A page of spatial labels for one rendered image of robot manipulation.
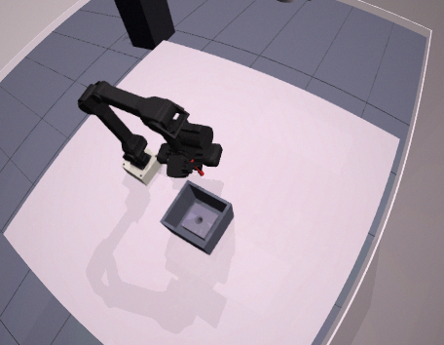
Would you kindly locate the red peg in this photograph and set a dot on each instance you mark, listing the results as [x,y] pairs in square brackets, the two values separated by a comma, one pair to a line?
[201,173]

